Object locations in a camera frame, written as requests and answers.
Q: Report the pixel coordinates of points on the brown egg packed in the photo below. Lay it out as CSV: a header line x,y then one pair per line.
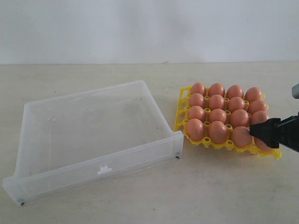
x,y
198,88
216,102
197,99
235,91
253,94
216,89

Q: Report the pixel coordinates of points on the clear plastic bin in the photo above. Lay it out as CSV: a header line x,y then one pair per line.
x,y
70,141

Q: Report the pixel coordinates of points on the brown egg bin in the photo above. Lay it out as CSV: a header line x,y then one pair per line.
x,y
195,129
261,145
239,118
197,112
236,103
241,137
218,115
259,117
217,132

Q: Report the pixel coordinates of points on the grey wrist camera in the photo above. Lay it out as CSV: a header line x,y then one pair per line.
x,y
295,91

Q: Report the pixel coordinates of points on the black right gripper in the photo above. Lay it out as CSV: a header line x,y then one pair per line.
x,y
275,131

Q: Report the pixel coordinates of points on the brown egg bin front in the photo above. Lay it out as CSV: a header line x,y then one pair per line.
x,y
195,129

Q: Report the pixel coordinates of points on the yellow plastic egg tray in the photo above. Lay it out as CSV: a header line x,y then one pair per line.
x,y
182,120

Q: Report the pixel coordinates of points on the brown egg bin corner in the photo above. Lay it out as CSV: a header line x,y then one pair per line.
x,y
257,105

